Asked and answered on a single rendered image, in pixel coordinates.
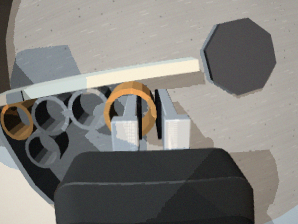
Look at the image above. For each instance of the bronze bushing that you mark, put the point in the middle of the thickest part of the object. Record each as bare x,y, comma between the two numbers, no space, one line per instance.
11,123
136,88

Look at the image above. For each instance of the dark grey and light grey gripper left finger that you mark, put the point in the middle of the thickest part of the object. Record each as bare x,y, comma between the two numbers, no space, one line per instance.
126,130

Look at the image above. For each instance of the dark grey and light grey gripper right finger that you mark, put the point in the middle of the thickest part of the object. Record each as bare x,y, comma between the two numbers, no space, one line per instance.
174,129

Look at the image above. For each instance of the grey metal sleeve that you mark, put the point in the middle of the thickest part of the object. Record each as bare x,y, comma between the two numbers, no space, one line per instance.
42,119
42,157
81,118

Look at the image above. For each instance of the grey round turntable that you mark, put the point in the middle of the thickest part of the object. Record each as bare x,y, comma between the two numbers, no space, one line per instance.
244,99

